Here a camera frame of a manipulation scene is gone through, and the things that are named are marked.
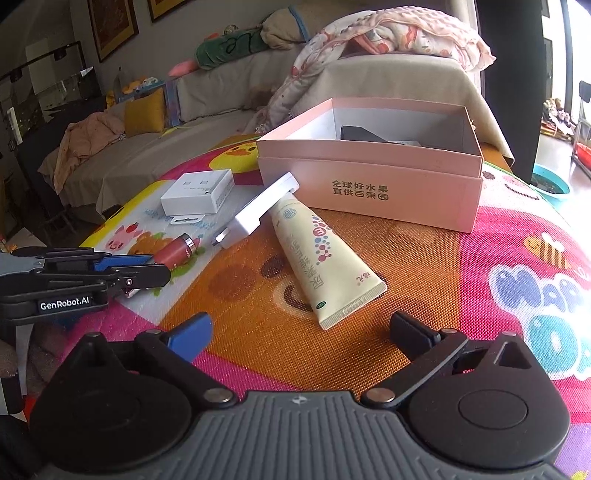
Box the framed wall picture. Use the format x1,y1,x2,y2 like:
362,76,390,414
87,0,140,64
148,0,190,23

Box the yellow cushion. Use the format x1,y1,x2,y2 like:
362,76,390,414
124,88,167,138

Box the colourful toy pile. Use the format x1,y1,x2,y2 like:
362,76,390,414
113,76,165,103

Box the peach cloth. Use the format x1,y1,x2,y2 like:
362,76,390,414
53,111,128,195

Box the colourful cartoon play mat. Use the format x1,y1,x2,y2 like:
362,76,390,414
78,134,591,480

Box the pile of shoes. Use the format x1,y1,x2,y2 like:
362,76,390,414
541,97,578,139

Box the teal basin with plants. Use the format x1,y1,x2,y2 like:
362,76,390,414
531,161,571,211

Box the cream squeeze tube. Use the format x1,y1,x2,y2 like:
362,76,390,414
269,193,388,331

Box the colourful picture book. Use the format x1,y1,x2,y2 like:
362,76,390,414
164,79,182,128

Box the pink cardboard box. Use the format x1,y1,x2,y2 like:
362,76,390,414
255,97,484,234

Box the beige pillow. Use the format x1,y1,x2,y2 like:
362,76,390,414
261,6,324,51

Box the white plug adapter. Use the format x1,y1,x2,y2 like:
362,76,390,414
212,172,300,250

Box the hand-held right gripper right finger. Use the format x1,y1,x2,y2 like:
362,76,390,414
360,311,546,409

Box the pink printed blanket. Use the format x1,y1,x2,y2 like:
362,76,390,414
242,7,498,135

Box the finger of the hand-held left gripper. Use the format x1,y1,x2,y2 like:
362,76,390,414
45,264,172,296
11,247,156,273

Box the metal shelf rack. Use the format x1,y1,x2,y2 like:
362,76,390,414
571,80,591,181

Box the white cardboard box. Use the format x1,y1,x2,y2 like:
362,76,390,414
160,169,235,216

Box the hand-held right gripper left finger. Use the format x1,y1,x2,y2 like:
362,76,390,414
51,311,238,410

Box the green plush toy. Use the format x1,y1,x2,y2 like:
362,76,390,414
167,28,271,77

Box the red metallic cylinder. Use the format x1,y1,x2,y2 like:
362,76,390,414
154,233,200,272

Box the glass fish tank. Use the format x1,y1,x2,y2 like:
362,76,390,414
0,41,103,139

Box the sofa with beige cover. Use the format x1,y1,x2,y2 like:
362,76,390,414
37,55,516,217

